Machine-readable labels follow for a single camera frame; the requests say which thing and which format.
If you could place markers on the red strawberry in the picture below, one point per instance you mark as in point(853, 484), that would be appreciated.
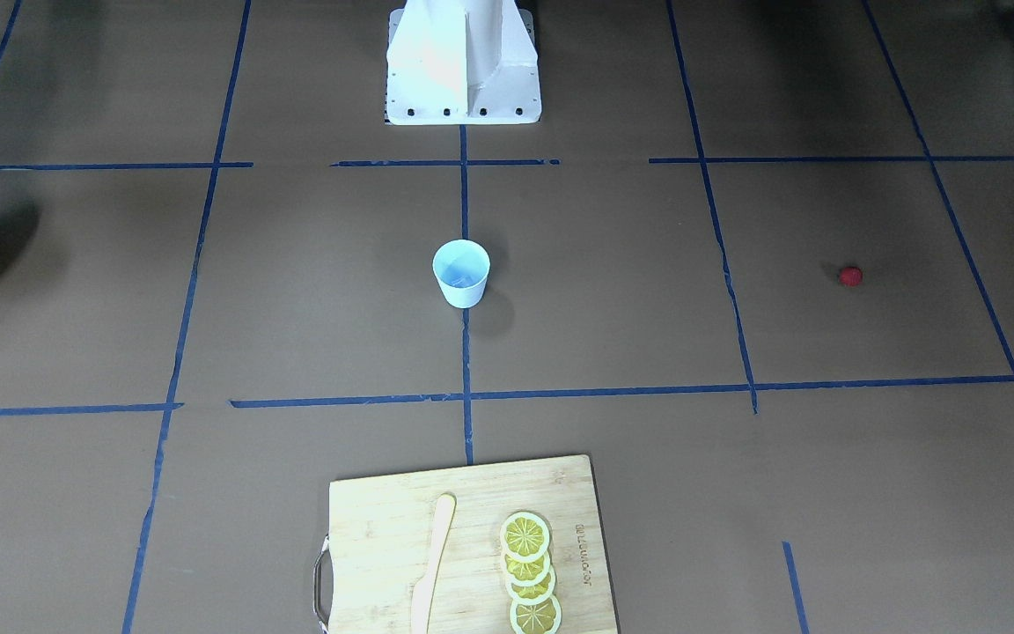
point(850, 276)

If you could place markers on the light blue cup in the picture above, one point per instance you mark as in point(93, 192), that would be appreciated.
point(461, 269)

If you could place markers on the yellow plastic knife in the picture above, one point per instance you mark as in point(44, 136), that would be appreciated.
point(424, 589)

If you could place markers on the wooden cutting board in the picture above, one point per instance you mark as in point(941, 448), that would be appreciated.
point(377, 545)

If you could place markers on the white pedestal column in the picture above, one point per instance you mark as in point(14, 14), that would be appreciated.
point(462, 63)

